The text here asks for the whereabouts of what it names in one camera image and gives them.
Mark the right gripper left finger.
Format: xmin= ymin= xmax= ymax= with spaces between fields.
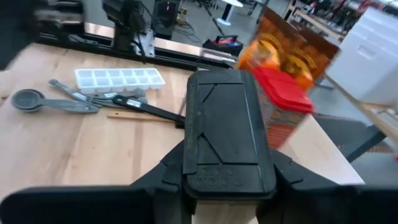
xmin=0 ymin=139 xmax=199 ymax=224

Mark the wooden desk with grey legs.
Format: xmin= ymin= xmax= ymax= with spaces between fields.
xmin=312 ymin=74 xmax=398 ymax=164

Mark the black crate with red device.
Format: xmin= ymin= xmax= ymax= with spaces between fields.
xmin=201 ymin=34 xmax=244 ymax=57

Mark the orange taco seasoning packet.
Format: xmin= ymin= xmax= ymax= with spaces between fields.
xmin=237 ymin=12 xmax=284 ymax=72

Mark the black aluminium table frame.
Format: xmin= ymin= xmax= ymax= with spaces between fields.
xmin=34 ymin=21 xmax=241 ymax=72

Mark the orange carton with red lid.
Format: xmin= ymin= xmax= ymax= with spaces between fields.
xmin=263 ymin=5 xmax=340 ymax=91

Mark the wooden shelf with black legs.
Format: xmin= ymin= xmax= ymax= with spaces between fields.
xmin=178 ymin=95 xmax=365 ymax=224

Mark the red-lidded spice tin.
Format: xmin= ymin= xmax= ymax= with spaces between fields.
xmin=252 ymin=66 xmax=315 ymax=151

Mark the wooden stick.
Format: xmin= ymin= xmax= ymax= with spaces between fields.
xmin=106 ymin=111 xmax=177 ymax=124

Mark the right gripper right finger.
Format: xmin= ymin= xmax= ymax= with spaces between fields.
xmin=256 ymin=148 xmax=398 ymax=224

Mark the large grey measuring spoon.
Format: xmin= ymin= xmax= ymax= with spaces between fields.
xmin=11 ymin=88 xmax=101 ymax=114

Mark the white storage box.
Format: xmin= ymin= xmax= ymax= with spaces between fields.
xmin=326 ymin=6 xmax=398 ymax=107

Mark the black measuring spoon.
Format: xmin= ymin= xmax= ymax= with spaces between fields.
xmin=111 ymin=94 xmax=187 ymax=126

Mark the white ice cube tray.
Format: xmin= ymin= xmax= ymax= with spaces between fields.
xmin=73 ymin=67 xmax=167 ymax=95

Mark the black computer tower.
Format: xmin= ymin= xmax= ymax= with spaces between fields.
xmin=151 ymin=0 xmax=187 ymax=40

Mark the white pedestal table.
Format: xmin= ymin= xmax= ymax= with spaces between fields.
xmin=216 ymin=0 xmax=246 ymax=27

